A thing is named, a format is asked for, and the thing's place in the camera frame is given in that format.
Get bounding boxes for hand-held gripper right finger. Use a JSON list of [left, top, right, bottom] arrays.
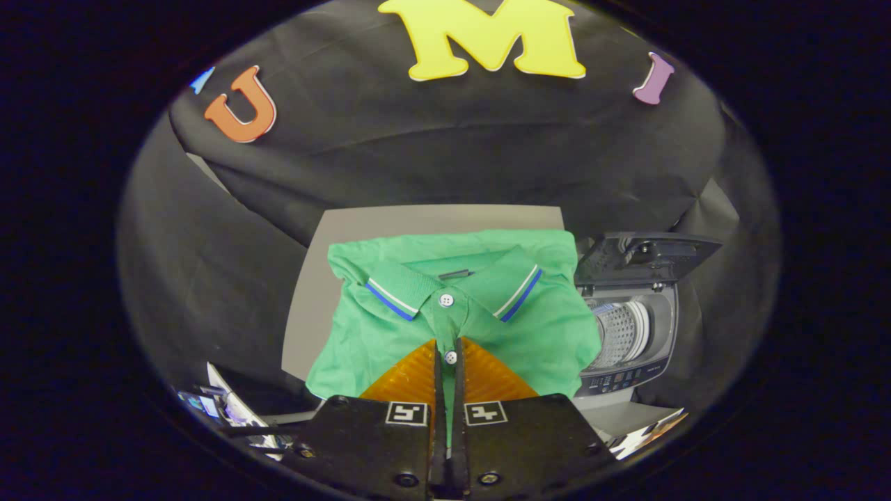
[[449, 337, 617, 501]]

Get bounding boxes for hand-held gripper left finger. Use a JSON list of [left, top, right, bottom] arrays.
[[289, 338, 450, 501]]

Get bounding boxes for green polo shirt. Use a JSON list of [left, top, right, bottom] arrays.
[[305, 228, 603, 446]]

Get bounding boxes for grey washing machine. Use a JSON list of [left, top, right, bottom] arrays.
[[574, 282, 679, 399]]

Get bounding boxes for dark washing machine lid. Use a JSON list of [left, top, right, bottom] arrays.
[[574, 232, 725, 287]]

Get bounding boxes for glossy printed papers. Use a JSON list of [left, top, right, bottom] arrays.
[[606, 407, 690, 461], [178, 362, 290, 461]]

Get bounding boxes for white cabinet with grey top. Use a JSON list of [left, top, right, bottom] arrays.
[[281, 204, 566, 382]]

